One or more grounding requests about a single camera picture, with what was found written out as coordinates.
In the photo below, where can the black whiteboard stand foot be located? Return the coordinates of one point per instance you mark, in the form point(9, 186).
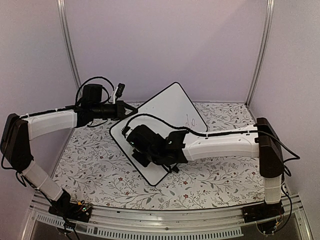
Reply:
point(175, 169)

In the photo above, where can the aluminium corner post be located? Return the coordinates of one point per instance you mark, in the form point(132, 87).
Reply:
point(61, 7)
point(266, 30)

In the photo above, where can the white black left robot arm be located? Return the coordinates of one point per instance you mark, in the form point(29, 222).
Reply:
point(21, 131)

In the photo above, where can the aluminium corner post right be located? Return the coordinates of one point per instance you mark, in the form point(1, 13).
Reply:
point(266, 30)

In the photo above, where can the aluminium corner post left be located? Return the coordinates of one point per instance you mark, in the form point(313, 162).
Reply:
point(61, 7)

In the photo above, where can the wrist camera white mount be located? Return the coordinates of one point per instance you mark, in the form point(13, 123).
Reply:
point(125, 130)
point(117, 93)

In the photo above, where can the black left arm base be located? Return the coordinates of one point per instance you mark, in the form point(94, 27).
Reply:
point(64, 207)

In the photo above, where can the white whiteboard black frame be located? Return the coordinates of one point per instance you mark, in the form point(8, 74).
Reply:
point(172, 105)

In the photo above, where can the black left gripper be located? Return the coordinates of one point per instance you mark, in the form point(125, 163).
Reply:
point(120, 111)

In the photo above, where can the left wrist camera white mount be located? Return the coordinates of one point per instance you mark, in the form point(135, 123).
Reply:
point(117, 93)

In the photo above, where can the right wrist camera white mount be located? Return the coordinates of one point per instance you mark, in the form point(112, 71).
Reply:
point(125, 130)

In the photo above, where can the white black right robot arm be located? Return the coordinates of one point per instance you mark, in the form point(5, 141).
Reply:
point(257, 141)

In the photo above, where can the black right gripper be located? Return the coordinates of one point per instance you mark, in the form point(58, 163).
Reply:
point(143, 161)

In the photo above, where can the aluminium front rail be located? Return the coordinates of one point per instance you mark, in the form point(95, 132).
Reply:
point(130, 224)

